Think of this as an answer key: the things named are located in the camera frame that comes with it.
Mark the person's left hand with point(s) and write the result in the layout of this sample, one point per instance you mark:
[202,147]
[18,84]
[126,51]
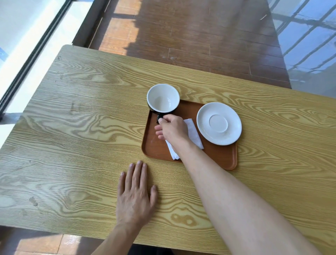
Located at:
[134,199]

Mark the black cup with white inside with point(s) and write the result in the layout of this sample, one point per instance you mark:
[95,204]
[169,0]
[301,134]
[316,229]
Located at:
[162,98]

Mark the person's right hand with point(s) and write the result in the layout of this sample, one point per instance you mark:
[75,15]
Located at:
[173,130]

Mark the white saucer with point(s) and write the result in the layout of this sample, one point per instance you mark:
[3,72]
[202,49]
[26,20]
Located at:
[219,123]

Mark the brown wooden tray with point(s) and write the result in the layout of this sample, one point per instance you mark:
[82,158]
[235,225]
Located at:
[218,155]

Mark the person's left forearm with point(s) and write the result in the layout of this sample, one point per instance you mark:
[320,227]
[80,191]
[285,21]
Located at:
[115,243]

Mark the white napkin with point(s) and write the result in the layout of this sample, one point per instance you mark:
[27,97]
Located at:
[195,134]

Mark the black window frame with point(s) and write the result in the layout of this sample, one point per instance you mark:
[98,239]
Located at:
[34,55]

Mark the person's right forearm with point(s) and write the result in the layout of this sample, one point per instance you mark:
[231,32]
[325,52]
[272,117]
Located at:
[236,205]

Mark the person's black trousers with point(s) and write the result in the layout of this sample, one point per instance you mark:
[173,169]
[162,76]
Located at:
[149,251]

